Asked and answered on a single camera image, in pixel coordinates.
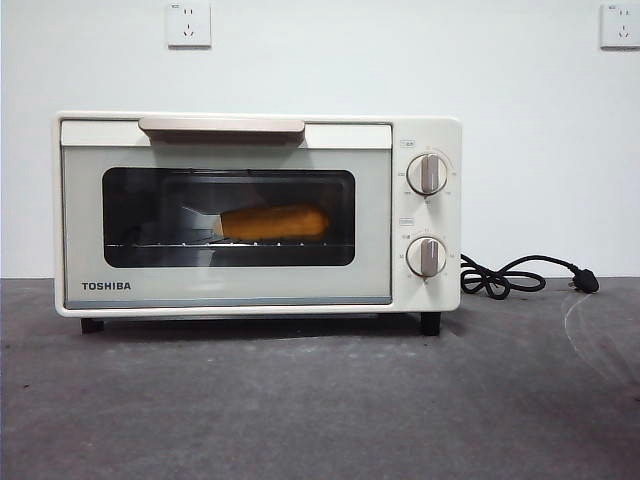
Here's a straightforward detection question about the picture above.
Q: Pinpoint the yellow corn cob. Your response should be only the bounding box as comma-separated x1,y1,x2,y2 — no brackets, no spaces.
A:
215,203,331,240

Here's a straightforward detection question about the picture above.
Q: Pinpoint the oven door with beige handle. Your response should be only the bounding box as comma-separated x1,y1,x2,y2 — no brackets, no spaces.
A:
59,117,394,306

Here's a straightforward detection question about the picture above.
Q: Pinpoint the white Toshiba toaster oven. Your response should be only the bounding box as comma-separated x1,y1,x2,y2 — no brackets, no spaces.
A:
52,110,464,336

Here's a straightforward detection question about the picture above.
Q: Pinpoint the white oven knob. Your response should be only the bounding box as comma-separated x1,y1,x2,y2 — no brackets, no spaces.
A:
406,153,449,196
405,236,449,278

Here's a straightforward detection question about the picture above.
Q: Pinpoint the metal wire oven rack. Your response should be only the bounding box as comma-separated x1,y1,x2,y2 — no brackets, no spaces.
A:
106,241,347,250

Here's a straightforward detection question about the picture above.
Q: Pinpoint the black power cable with plug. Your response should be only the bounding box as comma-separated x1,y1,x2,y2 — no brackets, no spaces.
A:
459,252,600,296

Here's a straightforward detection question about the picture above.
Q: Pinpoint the white wall socket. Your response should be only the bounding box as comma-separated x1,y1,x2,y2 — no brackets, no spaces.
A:
167,1,213,50
599,2,640,50

